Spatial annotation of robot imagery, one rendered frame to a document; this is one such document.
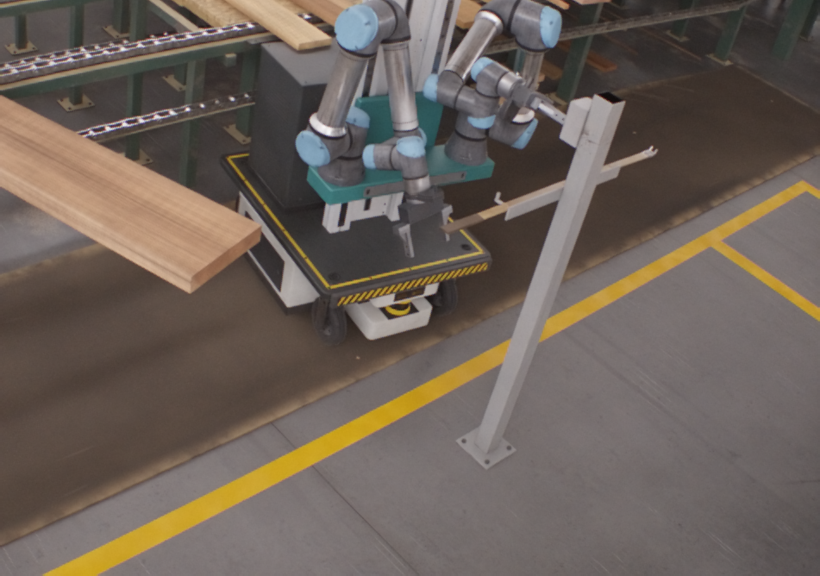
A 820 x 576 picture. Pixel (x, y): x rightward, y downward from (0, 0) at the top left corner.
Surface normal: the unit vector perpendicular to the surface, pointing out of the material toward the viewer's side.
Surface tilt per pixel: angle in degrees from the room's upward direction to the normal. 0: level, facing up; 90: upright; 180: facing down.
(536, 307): 90
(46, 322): 0
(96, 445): 0
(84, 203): 0
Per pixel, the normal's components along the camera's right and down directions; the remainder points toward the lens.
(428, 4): 0.53, 0.59
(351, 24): -0.48, 0.33
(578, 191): -0.72, 0.30
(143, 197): 0.19, -0.78
